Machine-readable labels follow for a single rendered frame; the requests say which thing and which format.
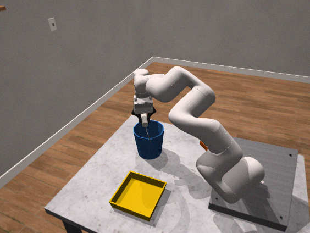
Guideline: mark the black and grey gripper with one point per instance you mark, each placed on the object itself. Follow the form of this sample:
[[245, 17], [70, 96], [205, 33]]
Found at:
[[138, 111]]

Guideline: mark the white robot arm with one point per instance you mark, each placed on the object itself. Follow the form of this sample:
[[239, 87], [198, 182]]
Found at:
[[222, 165]]

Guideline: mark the yellow square tray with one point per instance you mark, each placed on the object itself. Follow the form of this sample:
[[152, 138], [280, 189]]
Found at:
[[138, 195]]

